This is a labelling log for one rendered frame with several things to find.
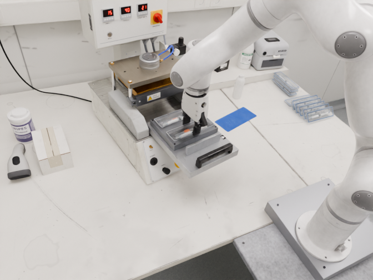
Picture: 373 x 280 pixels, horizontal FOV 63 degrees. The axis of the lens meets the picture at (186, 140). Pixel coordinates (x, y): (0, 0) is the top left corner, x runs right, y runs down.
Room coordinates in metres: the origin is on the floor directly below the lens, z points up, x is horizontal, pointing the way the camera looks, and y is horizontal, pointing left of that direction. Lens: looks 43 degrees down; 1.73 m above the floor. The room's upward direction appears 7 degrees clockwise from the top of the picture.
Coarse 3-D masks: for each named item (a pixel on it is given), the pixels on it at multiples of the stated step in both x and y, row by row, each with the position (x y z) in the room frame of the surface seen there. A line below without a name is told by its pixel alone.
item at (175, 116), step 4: (172, 112) 0.93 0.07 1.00; (176, 112) 0.94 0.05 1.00; (180, 112) 0.94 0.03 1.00; (164, 116) 0.90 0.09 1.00; (168, 116) 0.91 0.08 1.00; (172, 116) 0.91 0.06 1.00; (176, 116) 0.91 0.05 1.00; (180, 116) 0.92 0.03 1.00; (156, 120) 0.88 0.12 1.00; (160, 120) 0.88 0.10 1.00; (164, 120) 0.88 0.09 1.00; (168, 120) 0.88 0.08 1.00; (172, 120) 0.89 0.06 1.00; (176, 120) 0.89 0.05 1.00; (160, 124) 0.85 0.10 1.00; (164, 124) 0.86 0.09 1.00
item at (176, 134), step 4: (208, 120) 0.91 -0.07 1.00; (188, 124) 0.87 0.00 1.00; (192, 124) 0.87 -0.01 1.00; (208, 124) 0.89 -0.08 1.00; (212, 124) 0.89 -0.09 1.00; (176, 128) 0.84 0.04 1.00; (180, 128) 0.84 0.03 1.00; (184, 128) 0.85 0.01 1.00; (188, 128) 0.85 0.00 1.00; (192, 128) 0.85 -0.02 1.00; (168, 132) 0.82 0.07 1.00; (172, 132) 0.82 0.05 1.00; (176, 132) 0.82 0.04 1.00; (180, 132) 0.82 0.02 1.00; (184, 132) 0.83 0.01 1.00; (188, 132) 0.83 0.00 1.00; (192, 132) 0.83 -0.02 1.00; (172, 136) 0.80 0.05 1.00; (176, 136) 0.80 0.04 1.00; (180, 136) 0.80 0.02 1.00; (184, 136) 0.81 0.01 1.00
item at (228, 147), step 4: (228, 144) 0.78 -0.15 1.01; (232, 144) 0.79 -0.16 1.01; (216, 148) 0.76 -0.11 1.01; (220, 148) 0.76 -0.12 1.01; (224, 148) 0.76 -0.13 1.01; (228, 148) 0.77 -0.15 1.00; (232, 148) 0.78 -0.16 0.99; (208, 152) 0.73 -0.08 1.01; (212, 152) 0.73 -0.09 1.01; (216, 152) 0.74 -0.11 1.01; (220, 152) 0.75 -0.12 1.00; (224, 152) 0.76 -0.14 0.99; (228, 152) 0.78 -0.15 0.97; (200, 156) 0.71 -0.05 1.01; (204, 156) 0.71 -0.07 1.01; (208, 156) 0.71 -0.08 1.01; (212, 156) 0.72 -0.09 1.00; (216, 156) 0.74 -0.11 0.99; (196, 160) 0.70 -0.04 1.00; (200, 160) 0.69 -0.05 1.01; (204, 160) 0.70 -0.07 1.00; (208, 160) 0.71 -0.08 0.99; (196, 164) 0.70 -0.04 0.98; (200, 164) 0.69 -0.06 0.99
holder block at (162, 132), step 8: (152, 120) 0.88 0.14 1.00; (192, 120) 0.91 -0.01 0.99; (160, 128) 0.84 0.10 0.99; (168, 128) 0.85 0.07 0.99; (216, 128) 0.88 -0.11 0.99; (192, 136) 0.82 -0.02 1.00; (200, 136) 0.83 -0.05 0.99; (168, 144) 0.79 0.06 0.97; (176, 144) 0.77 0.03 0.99; (184, 144) 0.79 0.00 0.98
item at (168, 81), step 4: (120, 80) 1.06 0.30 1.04; (160, 80) 1.07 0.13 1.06; (164, 80) 1.07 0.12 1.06; (168, 80) 1.07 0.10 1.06; (124, 84) 1.04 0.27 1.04; (148, 84) 1.02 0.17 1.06; (152, 84) 1.03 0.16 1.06; (156, 84) 1.03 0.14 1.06; (160, 84) 1.03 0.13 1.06; (164, 84) 1.04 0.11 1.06; (168, 84) 1.05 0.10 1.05; (136, 88) 0.99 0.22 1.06; (140, 88) 0.99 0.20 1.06; (144, 88) 0.99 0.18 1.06; (148, 88) 1.00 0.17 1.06; (152, 88) 1.00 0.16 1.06; (156, 88) 1.01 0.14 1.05; (136, 92) 0.96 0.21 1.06; (140, 92) 0.96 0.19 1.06; (144, 92) 0.98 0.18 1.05
